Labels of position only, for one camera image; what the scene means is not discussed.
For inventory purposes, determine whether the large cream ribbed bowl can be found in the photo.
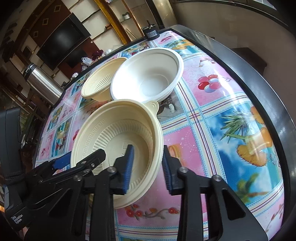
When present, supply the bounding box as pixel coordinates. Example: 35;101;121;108
70;99;164;209

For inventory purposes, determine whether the small cream ribbed bowl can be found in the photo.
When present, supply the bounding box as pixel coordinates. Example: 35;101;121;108
81;57;127;102

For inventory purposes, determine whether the white foam bowl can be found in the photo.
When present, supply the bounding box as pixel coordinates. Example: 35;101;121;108
110;48;184;103

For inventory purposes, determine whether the stainless steel thermos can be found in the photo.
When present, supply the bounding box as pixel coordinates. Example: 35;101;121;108
23;63;64;105

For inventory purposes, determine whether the white plastic bag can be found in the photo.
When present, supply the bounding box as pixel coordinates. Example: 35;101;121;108
81;57;93;66

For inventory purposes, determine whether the colourful fruit pattern tablecloth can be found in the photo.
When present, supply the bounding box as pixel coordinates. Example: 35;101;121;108
35;31;284;240

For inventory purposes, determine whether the black television screen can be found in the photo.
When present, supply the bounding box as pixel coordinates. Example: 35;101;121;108
37;13;90;70

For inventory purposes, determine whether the small black motor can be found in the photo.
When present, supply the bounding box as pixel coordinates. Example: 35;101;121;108
142;20;159;40

